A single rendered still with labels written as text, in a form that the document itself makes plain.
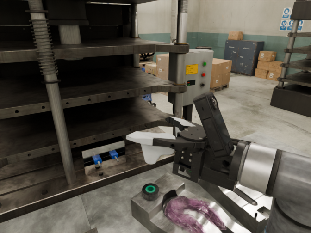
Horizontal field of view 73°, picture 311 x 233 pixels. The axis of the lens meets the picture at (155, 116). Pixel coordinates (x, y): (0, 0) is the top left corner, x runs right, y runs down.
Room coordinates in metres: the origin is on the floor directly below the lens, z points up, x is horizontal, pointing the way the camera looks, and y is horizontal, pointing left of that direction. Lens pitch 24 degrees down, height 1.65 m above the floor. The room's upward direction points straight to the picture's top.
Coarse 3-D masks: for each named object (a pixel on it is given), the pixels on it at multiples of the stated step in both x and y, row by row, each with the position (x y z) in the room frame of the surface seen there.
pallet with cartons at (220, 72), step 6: (216, 60) 5.79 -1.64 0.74; (222, 60) 5.78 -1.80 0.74; (228, 60) 5.78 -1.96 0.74; (216, 66) 5.21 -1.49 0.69; (222, 66) 5.41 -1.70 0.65; (228, 66) 5.63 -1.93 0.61; (216, 72) 5.24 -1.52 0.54; (222, 72) 5.44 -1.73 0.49; (228, 72) 5.68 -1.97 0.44; (216, 78) 5.28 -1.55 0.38; (222, 78) 5.47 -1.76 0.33; (228, 78) 5.68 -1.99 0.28; (210, 84) 5.26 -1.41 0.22; (216, 84) 5.30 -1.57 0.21; (222, 84) 5.49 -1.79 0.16; (228, 84) 5.72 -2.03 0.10; (210, 90) 5.24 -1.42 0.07
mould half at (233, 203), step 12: (204, 180) 0.92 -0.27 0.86; (216, 192) 0.84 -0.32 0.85; (228, 192) 0.80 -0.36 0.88; (252, 192) 0.80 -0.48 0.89; (228, 204) 0.77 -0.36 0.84; (240, 204) 0.72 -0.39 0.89; (264, 204) 0.72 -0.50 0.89; (240, 216) 0.70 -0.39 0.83; (252, 216) 0.66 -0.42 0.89; (264, 216) 0.65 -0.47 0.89; (252, 228) 0.64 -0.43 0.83; (264, 228) 0.66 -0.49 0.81
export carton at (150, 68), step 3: (153, 63) 6.50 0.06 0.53; (147, 66) 6.21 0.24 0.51; (150, 66) 6.09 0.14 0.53; (153, 66) 6.04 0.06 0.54; (147, 69) 6.19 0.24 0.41; (150, 69) 6.07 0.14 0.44; (153, 69) 5.97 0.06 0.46; (147, 72) 6.18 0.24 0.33; (150, 72) 6.05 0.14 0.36; (153, 72) 5.96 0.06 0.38
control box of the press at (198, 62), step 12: (192, 60) 1.53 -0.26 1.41; (204, 60) 1.58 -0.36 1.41; (168, 72) 1.62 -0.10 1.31; (192, 72) 1.53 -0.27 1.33; (204, 72) 1.59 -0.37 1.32; (192, 84) 1.54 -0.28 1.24; (204, 84) 1.58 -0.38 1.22; (168, 96) 1.61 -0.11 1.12; (192, 96) 1.54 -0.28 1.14; (192, 108) 1.61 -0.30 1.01
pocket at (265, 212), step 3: (261, 207) 0.71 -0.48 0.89; (264, 207) 0.71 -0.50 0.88; (258, 210) 0.70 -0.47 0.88; (261, 210) 0.71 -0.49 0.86; (264, 210) 0.71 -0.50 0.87; (267, 210) 0.70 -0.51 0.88; (261, 213) 0.70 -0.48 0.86; (264, 213) 0.70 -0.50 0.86; (267, 213) 0.69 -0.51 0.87; (267, 216) 0.67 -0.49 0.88
